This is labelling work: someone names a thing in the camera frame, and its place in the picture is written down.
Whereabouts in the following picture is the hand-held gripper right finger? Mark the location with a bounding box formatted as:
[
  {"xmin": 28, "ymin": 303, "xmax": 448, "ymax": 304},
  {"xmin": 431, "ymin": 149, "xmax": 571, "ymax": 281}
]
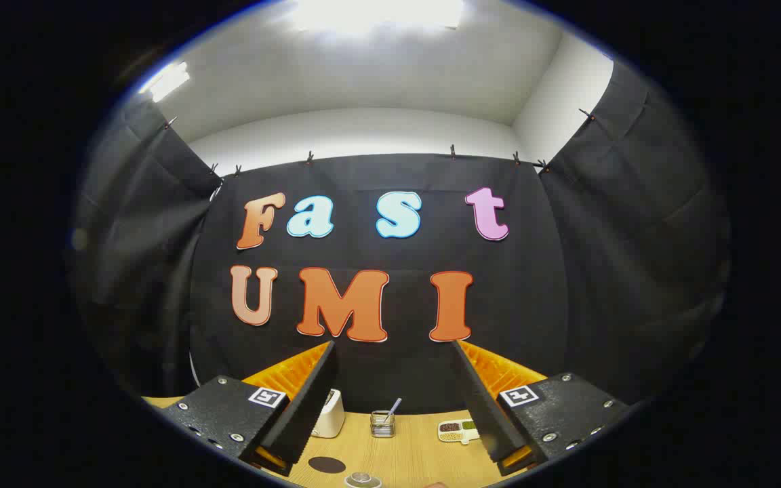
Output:
[{"xmin": 450, "ymin": 339, "xmax": 632, "ymax": 477}]

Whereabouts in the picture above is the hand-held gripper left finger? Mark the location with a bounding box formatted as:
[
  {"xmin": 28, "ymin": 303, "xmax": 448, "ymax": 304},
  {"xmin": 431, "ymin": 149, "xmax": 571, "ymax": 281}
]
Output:
[{"xmin": 160, "ymin": 340, "xmax": 338, "ymax": 477}]

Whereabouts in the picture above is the white toaster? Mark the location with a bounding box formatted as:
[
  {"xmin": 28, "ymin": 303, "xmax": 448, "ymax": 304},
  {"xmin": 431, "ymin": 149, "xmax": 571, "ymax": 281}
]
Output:
[{"xmin": 311, "ymin": 388, "xmax": 346, "ymax": 439}]

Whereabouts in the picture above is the white divided seed dish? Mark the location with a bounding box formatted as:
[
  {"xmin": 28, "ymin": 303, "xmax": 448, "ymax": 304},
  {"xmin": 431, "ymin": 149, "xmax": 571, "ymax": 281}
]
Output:
[{"xmin": 438, "ymin": 420, "xmax": 481, "ymax": 445}]

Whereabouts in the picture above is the wooden table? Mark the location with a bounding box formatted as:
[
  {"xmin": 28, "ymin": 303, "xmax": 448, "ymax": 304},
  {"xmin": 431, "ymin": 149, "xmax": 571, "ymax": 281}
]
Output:
[{"xmin": 143, "ymin": 396, "xmax": 540, "ymax": 488}]

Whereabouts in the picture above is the black backdrop cloth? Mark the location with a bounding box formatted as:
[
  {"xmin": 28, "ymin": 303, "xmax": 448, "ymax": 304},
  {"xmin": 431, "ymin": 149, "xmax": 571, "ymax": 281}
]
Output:
[{"xmin": 68, "ymin": 61, "xmax": 730, "ymax": 414}]

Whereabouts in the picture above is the ceiling light panel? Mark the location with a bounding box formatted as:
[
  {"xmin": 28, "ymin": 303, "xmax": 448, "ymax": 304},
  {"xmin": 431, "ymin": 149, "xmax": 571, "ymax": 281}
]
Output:
[{"xmin": 140, "ymin": 61, "xmax": 191, "ymax": 104}]

